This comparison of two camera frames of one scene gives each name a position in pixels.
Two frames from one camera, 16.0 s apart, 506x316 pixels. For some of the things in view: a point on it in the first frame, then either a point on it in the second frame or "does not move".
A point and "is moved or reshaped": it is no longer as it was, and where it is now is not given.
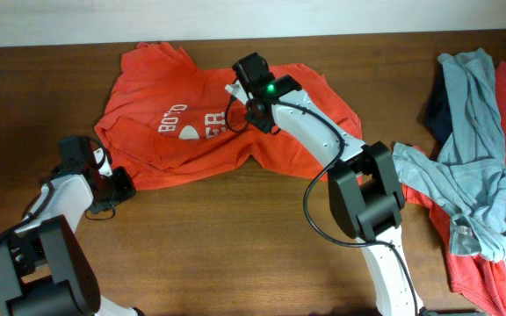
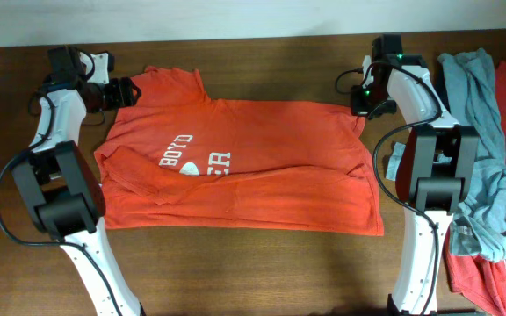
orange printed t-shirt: (167, 119) is moved or reshaped
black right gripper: (264, 124) → (358, 107)
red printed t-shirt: (501, 287) does not move
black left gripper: (126, 190) → (120, 95)
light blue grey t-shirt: (470, 179) does not move
